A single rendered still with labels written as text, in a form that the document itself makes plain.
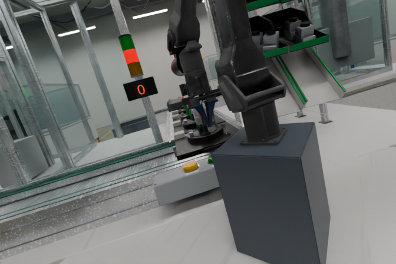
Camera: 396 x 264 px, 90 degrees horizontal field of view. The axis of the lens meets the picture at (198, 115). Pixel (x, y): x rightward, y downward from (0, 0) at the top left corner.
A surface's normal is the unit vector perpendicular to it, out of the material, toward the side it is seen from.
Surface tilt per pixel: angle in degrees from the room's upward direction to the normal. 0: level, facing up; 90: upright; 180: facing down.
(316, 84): 45
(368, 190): 0
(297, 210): 90
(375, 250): 0
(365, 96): 90
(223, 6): 90
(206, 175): 90
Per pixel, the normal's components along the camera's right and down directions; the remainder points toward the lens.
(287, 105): -0.21, -0.53
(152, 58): 0.15, 0.15
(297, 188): -0.58, 0.30
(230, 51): -0.88, -0.20
